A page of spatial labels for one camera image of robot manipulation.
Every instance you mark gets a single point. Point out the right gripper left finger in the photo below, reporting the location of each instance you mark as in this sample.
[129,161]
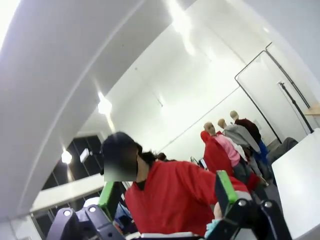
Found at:
[106,197]

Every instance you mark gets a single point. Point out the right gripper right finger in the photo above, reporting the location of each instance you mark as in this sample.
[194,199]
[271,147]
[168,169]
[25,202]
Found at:
[226,190]

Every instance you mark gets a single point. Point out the teal microfiber duster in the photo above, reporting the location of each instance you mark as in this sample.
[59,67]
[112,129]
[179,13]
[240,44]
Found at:
[212,228]

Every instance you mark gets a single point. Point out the person's left forearm red sleeve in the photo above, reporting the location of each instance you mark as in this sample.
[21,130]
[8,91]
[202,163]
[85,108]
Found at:
[247,185]

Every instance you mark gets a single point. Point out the person's left hand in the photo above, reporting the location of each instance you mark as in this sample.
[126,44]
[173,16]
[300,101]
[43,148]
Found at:
[217,211]

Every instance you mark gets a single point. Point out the tablet screen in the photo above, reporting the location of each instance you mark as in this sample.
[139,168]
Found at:
[203,163]

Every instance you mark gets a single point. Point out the mannequin in red jacket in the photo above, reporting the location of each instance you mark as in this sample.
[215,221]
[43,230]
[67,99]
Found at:
[215,155]

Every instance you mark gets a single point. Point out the mannequin in pink jacket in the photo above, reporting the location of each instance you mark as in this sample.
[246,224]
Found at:
[228,150]

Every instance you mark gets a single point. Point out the white box lamp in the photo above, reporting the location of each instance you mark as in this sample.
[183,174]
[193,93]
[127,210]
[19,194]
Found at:
[85,154]

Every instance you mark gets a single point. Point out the person in red jacket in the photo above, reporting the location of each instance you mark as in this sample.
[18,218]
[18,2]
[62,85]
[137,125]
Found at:
[175,195]

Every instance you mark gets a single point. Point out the ceiling light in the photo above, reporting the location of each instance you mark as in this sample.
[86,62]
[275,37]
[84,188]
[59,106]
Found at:
[66,157]
[105,106]

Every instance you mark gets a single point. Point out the mannequin in grey hoodie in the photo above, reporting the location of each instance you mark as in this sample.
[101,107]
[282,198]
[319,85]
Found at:
[240,133]

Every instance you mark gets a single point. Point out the mannequin in maroon sweater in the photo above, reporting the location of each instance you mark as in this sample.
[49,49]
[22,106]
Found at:
[250,125]

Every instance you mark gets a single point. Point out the black office chair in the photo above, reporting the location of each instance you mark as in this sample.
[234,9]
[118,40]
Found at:
[282,147]

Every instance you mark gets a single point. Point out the white rounded side table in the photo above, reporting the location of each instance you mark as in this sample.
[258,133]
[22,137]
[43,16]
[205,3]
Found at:
[300,187]

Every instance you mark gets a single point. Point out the black tripod stand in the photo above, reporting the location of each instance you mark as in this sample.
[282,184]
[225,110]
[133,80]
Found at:
[298,108]

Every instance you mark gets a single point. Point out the wooden top desk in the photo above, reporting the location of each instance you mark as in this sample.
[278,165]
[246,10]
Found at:
[313,111]

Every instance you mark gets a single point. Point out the white backdrop on black frame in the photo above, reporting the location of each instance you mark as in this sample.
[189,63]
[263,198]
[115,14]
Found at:
[265,82]

